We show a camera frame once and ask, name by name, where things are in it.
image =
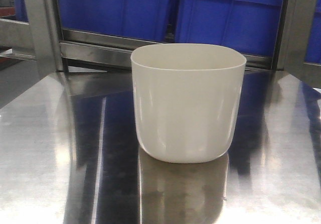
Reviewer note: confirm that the blue crate behind left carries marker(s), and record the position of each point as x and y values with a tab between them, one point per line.
140	19

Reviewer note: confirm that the blue crate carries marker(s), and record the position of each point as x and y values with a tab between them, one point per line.
248	26
313	45
140	19
20	8

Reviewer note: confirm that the blue crate behind right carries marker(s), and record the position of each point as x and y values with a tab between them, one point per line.
248	26

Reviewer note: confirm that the blue crate far right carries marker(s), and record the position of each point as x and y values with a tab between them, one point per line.
313	45

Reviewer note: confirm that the blue crate far left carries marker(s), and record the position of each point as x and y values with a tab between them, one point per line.
20	8

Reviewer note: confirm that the steel shelf frame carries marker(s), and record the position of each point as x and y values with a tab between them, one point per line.
43	40

